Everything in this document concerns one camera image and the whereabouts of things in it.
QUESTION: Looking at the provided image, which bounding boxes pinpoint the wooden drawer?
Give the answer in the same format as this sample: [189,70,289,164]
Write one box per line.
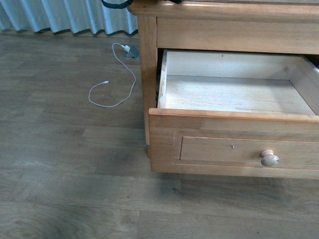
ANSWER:
[149,50,319,179]

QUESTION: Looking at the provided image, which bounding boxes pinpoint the round knob of drawer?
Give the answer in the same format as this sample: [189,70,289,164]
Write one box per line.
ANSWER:
[260,149,279,167]

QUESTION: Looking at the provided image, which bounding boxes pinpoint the black charger cable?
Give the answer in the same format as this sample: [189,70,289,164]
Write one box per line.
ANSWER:
[101,0,184,9]

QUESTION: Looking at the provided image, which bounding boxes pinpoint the grey floor socket box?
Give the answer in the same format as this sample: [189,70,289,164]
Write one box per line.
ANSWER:
[124,45,140,59]

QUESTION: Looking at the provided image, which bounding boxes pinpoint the white plug in floor socket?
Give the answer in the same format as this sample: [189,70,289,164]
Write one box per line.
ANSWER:
[121,45,130,52]

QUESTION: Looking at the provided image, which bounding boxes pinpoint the light teal curtain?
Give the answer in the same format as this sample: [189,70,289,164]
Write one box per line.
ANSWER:
[0,0,138,34]

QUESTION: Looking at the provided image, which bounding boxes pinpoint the wooden nightstand cabinet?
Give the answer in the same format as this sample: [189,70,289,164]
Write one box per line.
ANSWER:
[128,0,319,158]

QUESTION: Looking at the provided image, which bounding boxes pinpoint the white cable on floor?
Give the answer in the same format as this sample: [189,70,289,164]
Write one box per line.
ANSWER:
[88,42,137,108]

